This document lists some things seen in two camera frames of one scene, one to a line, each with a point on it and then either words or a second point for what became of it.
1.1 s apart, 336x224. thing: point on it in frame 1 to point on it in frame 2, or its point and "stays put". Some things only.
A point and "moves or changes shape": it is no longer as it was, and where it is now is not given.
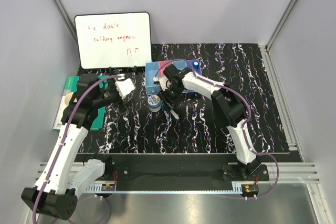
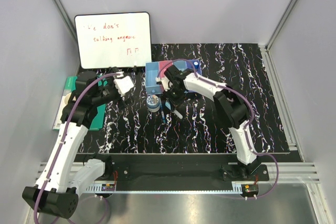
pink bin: [163, 64] stays put
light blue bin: [150, 70] stays put
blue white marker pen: [170, 107] moves or changes shape
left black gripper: [112, 83] stays put
